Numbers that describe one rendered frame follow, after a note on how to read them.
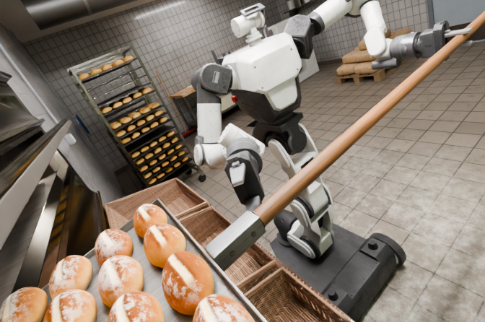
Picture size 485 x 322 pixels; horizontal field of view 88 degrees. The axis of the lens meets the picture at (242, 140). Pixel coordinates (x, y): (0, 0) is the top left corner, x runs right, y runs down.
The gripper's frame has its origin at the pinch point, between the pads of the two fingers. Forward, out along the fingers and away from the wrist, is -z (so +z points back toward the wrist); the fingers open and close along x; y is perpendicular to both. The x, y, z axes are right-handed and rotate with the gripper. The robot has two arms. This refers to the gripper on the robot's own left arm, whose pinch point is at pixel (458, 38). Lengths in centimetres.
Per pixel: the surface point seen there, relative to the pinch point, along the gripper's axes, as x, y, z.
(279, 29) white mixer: 1, -283, 389
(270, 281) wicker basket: 46, 81, 24
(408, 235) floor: 119, -13, 34
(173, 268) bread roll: -4, 100, -4
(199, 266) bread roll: -3, 97, -5
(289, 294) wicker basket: 58, 77, 24
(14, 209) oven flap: -20, 109, 0
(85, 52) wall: -95, 53, 496
